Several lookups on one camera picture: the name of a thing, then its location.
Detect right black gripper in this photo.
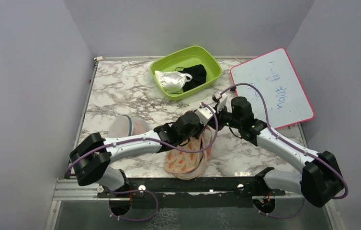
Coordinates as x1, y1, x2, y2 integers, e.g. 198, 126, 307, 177
207, 103, 242, 132

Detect black bra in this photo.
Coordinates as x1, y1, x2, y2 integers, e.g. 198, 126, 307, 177
175, 64, 207, 92

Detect white satin bra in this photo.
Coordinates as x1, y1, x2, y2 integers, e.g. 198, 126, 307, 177
154, 70, 193, 92

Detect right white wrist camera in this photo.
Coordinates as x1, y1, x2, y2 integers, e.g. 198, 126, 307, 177
212, 91, 227, 114

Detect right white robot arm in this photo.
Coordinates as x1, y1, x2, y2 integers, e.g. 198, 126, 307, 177
213, 95, 348, 207

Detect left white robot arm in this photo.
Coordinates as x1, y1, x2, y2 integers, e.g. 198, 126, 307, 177
68, 109, 217, 197

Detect white mesh laundry bag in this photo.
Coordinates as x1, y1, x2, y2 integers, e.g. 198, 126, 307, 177
107, 115, 151, 138

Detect green plastic basin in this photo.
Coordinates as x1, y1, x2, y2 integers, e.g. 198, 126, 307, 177
150, 46, 222, 101

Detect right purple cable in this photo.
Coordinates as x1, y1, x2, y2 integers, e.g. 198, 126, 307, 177
218, 83, 349, 200

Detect pink framed whiteboard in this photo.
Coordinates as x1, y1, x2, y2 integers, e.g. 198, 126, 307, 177
230, 47, 315, 129

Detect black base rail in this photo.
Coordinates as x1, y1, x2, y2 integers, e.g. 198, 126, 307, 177
97, 176, 285, 209

